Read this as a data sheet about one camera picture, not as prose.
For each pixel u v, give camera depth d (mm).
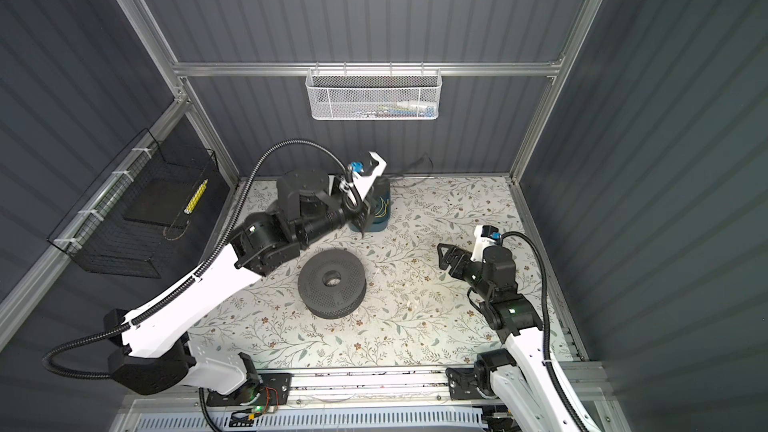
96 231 639
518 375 608
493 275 559
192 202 764
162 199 774
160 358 413
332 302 811
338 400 734
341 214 485
